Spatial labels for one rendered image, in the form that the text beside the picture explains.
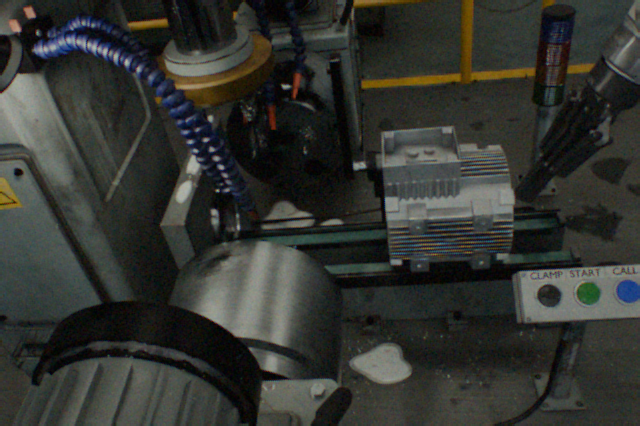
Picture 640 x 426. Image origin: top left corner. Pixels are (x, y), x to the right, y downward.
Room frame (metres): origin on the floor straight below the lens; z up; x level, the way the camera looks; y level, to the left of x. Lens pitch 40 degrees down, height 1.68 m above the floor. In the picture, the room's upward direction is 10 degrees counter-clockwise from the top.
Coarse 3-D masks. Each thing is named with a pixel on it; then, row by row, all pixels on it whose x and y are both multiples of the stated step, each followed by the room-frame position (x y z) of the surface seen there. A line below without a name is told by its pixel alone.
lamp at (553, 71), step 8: (536, 64) 1.02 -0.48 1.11; (544, 64) 0.99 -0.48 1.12; (560, 64) 0.98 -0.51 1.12; (536, 72) 1.01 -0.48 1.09; (544, 72) 0.99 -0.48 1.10; (552, 72) 0.98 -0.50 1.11; (560, 72) 0.98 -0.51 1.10; (536, 80) 1.01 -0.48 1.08; (544, 80) 0.99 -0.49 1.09; (552, 80) 0.98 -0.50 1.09; (560, 80) 0.98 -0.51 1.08
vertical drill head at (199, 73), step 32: (192, 0) 0.77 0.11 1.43; (224, 0) 0.79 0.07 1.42; (192, 32) 0.77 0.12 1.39; (224, 32) 0.78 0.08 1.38; (160, 64) 0.81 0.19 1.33; (192, 64) 0.75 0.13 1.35; (224, 64) 0.75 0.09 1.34; (256, 64) 0.75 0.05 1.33; (192, 96) 0.72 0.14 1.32; (224, 96) 0.72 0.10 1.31
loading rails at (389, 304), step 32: (352, 224) 0.85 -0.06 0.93; (384, 224) 0.83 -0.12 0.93; (544, 224) 0.76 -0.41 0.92; (320, 256) 0.82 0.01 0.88; (352, 256) 0.81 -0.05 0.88; (384, 256) 0.80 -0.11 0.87; (512, 256) 0.70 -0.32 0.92; (544, 256) 0.69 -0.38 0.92; (576, 256) 0.66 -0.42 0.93; (352, 288) 0.71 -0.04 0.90; (384, 288) 0.70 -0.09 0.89; (416, 288) 0.69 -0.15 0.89; (448, 288) 0.68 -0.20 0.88; (480, 288) 0.68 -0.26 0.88; (512, 288) 0.67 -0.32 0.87; (352, 320) 0.71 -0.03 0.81; (384, 320) 0.70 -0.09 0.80; (448, 320) 0.66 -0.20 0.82
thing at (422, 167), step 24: (384, 144) 0.80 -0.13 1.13; (408, 144) 0.81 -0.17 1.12; (432, 144) 0.80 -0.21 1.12; (456, 144) 0.75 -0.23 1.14; (384, 168) 0.72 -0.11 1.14; (408, 168) 0.72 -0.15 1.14; (432, 168) 0.71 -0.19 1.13; (456, 168) 0.70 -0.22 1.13; (408, 192) 0.72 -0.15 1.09; (432, 192) 0.71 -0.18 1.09; (456, 192) 0.70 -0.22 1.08
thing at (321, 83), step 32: (288, 64) 1.10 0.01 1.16; (320, 64) 1.13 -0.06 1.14; (256, 96) 1.02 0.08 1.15; (288, 96) 1.00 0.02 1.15; (320, 96) 1.00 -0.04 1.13; (256, 128) 1.02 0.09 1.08; (288, 128) 1.01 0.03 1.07; (320, 128) 1.00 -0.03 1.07; (256, 160) 1.02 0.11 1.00; (288, 160) 1.01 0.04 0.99; (320, 160) 0.99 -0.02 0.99
